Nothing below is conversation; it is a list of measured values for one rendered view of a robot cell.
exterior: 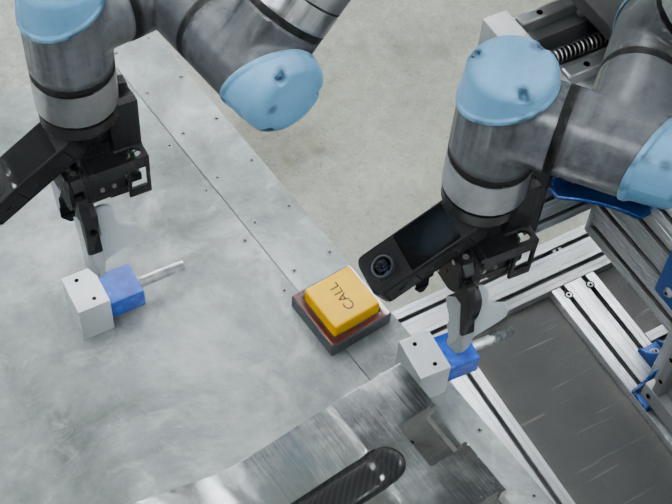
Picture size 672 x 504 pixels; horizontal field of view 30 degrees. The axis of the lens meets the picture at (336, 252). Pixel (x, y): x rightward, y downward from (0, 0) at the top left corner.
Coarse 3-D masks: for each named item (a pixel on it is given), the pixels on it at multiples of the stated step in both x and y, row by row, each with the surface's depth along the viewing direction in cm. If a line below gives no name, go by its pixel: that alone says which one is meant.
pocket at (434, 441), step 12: (432, 408) 123; (408, 420) 123; (420, 420) 125; (432, 420) 124; (408, 432) 125; (420, 432) 125; (432, 432) 125; (444, 432) 123; (420, 444) 124; (432, 444) 124; (444, 444) 124; (456, 444) 123; (432, 456) 123; (444, 456) 123
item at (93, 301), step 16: (80, 272) 135; (112, 272) 137; (128, 272) 137; (160, 272) 138; (176, 272) 139; (64, 288) 135; (80, 288) 134; (96, 288) 134; (112, 288) 136; (128, 288) 136; (80, 304) 133; (96, 304) 133; (112, 304) 135; (128, 304) 136; (144, 304) 138; (80, 320) 133; (96, 320) 135; (112, 320) 136
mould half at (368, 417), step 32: (384, 384) 125; (416, 384) 125; (320, 416) 123; (352, 416) 122; (384, 416) 123; (288, 448) 121; (320, 448) 121; (352, 448) 121; (224, 480) 118; (256, 480) 119; (288, 480) 119; (320, 480) 119; (416, 480) 119; (448, 480) 119; (480, 480) 119
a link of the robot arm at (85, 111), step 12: (108, 84) 108; (36, 96) 109; (48, 96) 107; (84, 96) 113; (96, 96) 108; (108, 96) 109; (36, 108) 111; (48, 108) 109; (60, 108) 108; (72, 108) 108; (84, 108) 108; (96, 108) 109; (108, 108) 110; (48, 120) 110; (60, 120) 109; (72, 120) 109; (84, 120) 109; (96, 120) 110
